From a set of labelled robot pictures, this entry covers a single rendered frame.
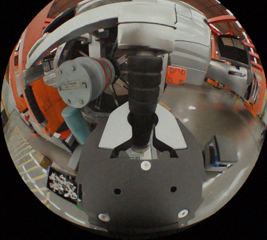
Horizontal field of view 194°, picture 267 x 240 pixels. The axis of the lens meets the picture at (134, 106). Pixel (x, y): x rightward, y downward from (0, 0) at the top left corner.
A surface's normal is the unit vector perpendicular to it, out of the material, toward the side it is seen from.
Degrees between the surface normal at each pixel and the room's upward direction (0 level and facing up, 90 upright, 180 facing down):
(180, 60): 90
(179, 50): 90
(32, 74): 90
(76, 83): 90
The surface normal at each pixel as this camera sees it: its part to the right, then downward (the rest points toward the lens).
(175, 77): -0.04, 0.53
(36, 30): 1.00, 0.03
